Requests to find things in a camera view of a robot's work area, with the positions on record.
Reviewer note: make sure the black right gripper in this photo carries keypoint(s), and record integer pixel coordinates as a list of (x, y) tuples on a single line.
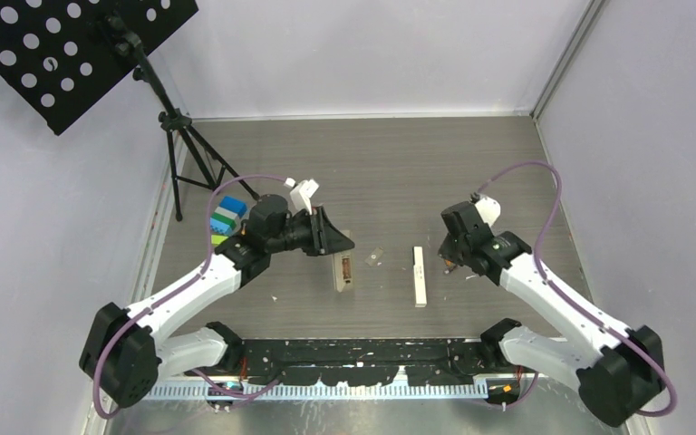
[(445, 250)]

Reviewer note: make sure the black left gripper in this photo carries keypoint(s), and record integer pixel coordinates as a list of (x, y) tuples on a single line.
[(324, 237)]

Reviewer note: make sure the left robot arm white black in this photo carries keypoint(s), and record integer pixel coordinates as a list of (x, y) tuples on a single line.
[(129, 349)]

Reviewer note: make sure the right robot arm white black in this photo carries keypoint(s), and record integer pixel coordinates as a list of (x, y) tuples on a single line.
[(614, 368)]

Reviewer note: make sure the white slim remote control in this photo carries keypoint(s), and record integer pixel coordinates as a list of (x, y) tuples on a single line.
[(419, 281)]

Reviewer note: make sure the green blue toy brick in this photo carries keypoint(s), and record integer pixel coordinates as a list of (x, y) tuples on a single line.
[(221, 227)]

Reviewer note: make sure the lime green toy wedge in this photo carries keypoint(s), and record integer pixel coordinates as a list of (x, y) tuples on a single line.
[(216, 240)]

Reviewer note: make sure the grey toy brick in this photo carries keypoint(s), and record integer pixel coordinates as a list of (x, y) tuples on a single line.
[(225, 215)]

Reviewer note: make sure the black perforated music stand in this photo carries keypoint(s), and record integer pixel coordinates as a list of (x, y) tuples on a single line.
[(62, 57)]

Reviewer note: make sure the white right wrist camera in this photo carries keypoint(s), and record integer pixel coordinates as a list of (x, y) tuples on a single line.
[(488, 208)]

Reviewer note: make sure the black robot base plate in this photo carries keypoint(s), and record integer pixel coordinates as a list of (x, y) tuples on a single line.
[(365, 362)]

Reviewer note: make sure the aluminium rail frame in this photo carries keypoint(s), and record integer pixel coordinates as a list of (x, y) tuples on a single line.
[(398, 388)]

